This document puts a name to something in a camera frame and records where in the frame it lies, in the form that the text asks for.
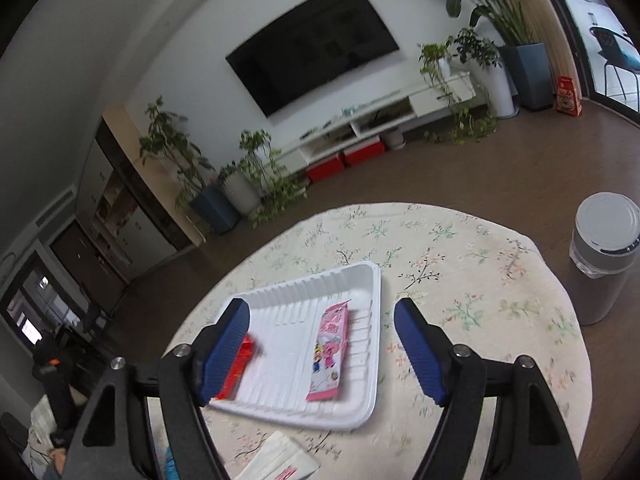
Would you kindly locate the floral tablecloth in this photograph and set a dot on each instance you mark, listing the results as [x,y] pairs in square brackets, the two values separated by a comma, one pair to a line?
[450,270]

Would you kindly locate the black balcony chair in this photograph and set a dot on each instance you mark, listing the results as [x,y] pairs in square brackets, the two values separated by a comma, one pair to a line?
[617,52]

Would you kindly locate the red snack packet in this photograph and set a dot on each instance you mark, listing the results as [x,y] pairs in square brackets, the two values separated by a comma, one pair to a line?
[243,356]

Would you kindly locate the wooden display cabinet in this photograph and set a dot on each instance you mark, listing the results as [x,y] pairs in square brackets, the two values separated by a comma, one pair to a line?
[125,200]

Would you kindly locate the trailing plant in small pot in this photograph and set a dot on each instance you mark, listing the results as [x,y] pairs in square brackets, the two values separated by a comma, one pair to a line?
[435,57]

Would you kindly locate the dark door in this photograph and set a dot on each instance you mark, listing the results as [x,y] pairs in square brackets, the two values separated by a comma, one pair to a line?
[85,260]

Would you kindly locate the white television cabinet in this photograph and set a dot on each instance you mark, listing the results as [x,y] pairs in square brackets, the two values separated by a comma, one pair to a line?
[320,142]

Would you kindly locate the pink snack packet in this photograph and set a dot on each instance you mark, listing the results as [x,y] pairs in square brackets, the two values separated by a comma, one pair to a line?
[330,350]

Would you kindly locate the trailing green plant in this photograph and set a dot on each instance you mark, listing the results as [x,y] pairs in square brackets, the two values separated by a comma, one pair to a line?
[270,180]

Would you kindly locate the bushy plant in white planter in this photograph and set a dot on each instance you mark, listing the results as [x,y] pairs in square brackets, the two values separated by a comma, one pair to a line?
[495,90]

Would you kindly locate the small white pot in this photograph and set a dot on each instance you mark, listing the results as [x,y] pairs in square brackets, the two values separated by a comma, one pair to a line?
[395,139]

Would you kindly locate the white snack packet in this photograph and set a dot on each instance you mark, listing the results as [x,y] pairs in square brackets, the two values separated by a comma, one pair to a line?
[280,460]

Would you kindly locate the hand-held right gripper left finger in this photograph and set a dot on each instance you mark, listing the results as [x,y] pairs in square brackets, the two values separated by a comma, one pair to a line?
[226,355]

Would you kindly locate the glass balcony door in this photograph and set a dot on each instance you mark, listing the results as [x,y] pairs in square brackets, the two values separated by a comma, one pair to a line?
[575,20]

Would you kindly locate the tall plant in grey planter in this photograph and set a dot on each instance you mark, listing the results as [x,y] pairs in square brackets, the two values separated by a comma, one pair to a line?
[530,75]

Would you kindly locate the small plant in ribbed planter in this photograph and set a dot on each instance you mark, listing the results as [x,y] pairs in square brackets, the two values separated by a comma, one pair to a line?
[240,190]

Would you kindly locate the white foam tray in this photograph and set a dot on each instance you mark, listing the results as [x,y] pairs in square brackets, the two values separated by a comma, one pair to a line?
[287,325]

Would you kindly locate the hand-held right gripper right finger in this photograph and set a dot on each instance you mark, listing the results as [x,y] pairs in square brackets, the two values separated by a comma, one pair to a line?
[419,355]

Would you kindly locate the red storage box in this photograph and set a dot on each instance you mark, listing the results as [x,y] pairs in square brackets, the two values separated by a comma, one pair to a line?
[325,170]
[365,154]

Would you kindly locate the leafy plant in blue planter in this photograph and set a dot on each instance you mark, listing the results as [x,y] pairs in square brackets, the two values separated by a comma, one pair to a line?
[215,212]

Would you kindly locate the grey trash can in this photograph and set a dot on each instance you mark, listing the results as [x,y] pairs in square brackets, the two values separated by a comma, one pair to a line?
[600,285]

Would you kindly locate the black wall television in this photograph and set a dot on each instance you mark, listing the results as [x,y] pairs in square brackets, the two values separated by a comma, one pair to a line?
[310,45]

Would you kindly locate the red paper bag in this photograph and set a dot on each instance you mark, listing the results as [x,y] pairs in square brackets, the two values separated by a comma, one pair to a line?
[569,96]

